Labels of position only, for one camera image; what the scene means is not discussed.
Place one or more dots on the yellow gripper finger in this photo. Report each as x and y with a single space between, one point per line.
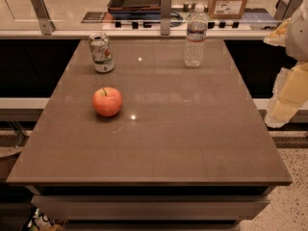
278 36
289 94

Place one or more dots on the clear plastic water bottle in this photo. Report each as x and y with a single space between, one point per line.
195 37

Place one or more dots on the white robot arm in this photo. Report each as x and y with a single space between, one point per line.
297 34

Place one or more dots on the brown cardboard box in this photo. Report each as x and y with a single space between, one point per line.
226 9

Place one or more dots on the white green soda can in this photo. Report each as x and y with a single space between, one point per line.
101 52

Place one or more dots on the red apple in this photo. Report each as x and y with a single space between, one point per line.
107 101

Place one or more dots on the right metal railing post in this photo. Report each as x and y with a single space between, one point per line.
285 8

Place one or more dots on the metal railing post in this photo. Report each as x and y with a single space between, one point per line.
285 8
45 23
165 17

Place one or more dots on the middle metal railing post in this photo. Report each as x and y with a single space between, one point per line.
165 17

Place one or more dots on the left metal railing post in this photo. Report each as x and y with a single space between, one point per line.
45 23

